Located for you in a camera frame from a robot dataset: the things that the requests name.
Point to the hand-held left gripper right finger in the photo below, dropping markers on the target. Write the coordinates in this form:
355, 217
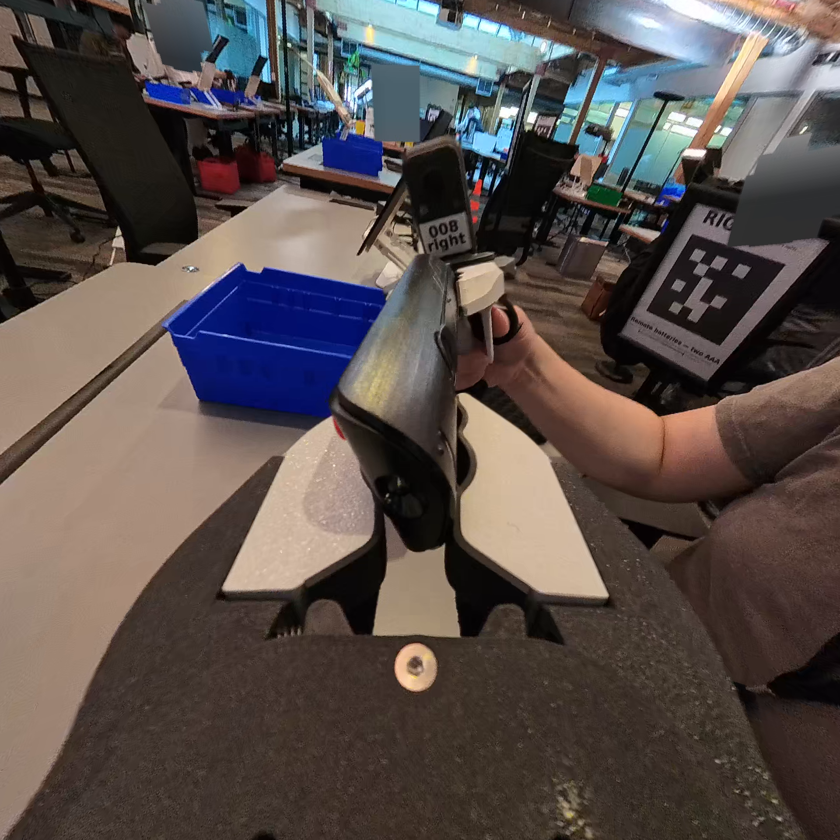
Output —
525, 525

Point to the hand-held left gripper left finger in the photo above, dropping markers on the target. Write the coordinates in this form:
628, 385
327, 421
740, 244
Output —
309, 538

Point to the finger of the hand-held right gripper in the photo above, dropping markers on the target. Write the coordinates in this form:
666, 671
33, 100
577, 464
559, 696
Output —
475, 278

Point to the black remote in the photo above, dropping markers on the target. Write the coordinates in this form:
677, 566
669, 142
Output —
400, 381

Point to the person's right hand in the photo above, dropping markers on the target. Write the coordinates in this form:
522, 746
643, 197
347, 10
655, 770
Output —
505, 361

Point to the white stand with black rod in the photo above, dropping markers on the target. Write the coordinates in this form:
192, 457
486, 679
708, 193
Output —
381, 230

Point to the black office chair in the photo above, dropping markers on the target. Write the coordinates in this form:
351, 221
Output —
118, 145
525, 190

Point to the blue plastic bin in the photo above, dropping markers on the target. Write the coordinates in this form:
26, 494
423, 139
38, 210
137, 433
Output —
352, 155
263, 348
177, 93

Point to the brown cardboard box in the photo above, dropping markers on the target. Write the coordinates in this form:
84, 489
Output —
599, 297

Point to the black framed marker sign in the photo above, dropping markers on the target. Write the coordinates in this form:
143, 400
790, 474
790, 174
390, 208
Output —
715, 289

